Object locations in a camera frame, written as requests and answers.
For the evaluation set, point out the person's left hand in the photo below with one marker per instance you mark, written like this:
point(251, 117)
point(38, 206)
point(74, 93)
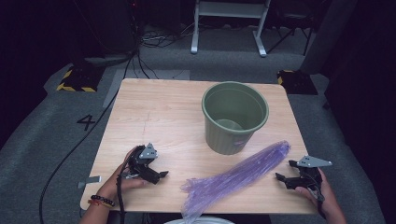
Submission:
point(113, 185)

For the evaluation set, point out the person's right hand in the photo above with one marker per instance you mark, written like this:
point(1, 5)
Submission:
point(323, 199)

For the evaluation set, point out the person's white clothing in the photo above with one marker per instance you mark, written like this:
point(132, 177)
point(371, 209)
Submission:
point(199, 220)

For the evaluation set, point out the grey tape strip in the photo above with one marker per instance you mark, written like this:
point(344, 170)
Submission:
point(90, 181)

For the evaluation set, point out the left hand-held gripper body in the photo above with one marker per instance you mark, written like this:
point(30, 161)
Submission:
point(141, 161)

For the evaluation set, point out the purple plastic bag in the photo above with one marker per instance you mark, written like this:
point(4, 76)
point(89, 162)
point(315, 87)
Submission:
point(230, 180)

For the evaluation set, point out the white desk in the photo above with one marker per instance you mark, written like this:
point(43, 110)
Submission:
point(230, 9)

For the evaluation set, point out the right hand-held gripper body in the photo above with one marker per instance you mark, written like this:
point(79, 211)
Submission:
point(308, 177)

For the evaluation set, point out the black tripod stand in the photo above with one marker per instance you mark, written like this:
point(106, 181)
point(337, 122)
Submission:
point(289, 34)

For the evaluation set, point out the black yellow striped base plate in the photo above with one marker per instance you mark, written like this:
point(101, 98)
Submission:
point(299, 82)
point(81, 79)

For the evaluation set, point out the green plastic bin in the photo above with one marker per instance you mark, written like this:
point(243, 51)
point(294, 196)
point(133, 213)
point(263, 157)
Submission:
point(233, 105)

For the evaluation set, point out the grey pillar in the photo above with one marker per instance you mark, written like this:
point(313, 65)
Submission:
point(327, 34)

